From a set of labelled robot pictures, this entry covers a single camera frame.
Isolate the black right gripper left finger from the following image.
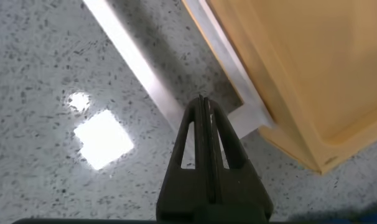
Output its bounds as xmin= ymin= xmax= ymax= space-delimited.
xmin=156 ymin=95 xmax=212 ymax=224

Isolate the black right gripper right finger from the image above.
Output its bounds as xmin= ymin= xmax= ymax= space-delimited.
xmin=203 ymin=96 xmax=274 ymax=224

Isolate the yellow drawer with white handle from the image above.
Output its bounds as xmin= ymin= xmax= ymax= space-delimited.
xmin=82 ymin=0 xmax=276 ymax=141

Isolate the yellow drawer cabinet case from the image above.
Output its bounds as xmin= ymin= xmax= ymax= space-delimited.
xmin=207 ymin=0 xmax=377 ymax=175

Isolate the blue rolled cloth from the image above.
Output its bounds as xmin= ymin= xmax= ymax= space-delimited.
xmin=347 ymin=208 xmax=377 ymax=224

